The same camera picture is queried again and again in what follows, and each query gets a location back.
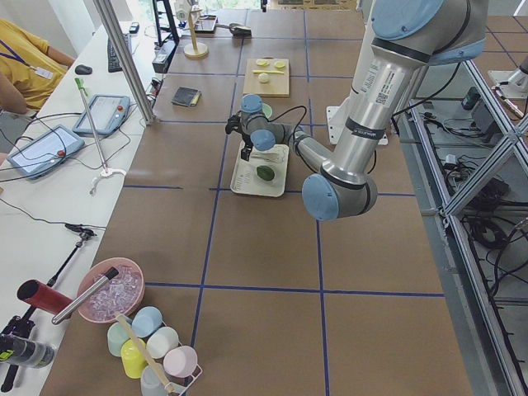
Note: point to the wooden mug tree stand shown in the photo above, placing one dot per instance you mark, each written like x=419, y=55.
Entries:
x=196, y=49

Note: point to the cream bear tray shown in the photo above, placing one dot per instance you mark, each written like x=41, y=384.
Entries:
x=245, y=180

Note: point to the person in yellow shirt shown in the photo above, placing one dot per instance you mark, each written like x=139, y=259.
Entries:
x=31, y=69

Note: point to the wooden cutting board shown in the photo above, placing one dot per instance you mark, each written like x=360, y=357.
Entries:
x=278, y=86

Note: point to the green ceramic bowl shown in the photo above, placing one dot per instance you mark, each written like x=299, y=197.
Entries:
x=267, y=110

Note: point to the black tray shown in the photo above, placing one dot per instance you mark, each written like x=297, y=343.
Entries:
x=205, y=24

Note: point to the yellow plastic knife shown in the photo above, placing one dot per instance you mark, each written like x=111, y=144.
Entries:
x=259, y=71

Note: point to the pink bowl of ice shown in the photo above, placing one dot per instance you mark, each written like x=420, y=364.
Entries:
x=123, y=293

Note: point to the steel tube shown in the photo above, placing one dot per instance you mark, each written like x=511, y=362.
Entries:
x=66, y=312

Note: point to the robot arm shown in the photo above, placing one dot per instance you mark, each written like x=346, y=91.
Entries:
x=404, y=37

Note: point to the cup rack with cups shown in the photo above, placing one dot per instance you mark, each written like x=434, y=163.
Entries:
x=154, y=354

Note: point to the aluminium frame post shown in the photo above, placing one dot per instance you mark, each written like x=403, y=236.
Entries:
x=112, y=26

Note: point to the grey yellow folded cloth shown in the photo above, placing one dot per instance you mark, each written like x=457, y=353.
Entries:
x=185, y=96

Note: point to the green avocado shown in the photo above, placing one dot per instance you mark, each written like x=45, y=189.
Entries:
x=265, y=172

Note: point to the far teach pendant tablet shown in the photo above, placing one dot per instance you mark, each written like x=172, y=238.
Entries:
x=108, y=112

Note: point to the lemon slice pair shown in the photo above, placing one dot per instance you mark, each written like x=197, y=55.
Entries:
x=261, y=62

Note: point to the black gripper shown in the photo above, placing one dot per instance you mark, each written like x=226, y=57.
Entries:
x=247, y=143

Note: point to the reacher grabber stick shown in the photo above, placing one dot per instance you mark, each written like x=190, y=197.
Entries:
x=106, y=171

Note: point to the near teach pendant tablet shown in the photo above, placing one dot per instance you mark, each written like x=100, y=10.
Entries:
x=46, y=152

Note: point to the computer mouse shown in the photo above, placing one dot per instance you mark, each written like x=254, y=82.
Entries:
x=82, y=69

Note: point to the teach pendant tablet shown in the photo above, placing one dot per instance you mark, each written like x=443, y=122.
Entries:
x=108, y=112
x=46, y=152

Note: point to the silver metal scoop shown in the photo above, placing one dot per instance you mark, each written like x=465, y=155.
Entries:
x=236, y=30

